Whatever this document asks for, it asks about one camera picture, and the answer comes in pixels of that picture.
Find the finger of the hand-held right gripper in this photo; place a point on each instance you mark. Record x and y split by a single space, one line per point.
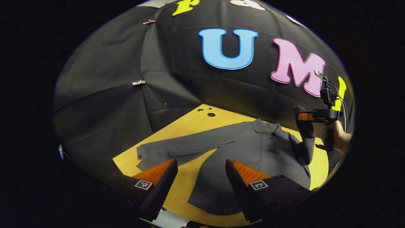
305 117

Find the silver clip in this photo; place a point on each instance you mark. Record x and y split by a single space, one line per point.
138 82

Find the grey button-up shirt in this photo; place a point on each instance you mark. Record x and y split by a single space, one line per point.
253 145

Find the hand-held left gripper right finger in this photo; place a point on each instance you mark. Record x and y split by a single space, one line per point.
242 193

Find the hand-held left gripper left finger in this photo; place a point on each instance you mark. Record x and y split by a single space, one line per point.
159 193

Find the white sheet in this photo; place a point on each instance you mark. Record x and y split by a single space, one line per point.
164 219

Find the copper clip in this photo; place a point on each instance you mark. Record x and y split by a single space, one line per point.
148 22

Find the black backdrop cloth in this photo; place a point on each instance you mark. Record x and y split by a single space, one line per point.
110 110

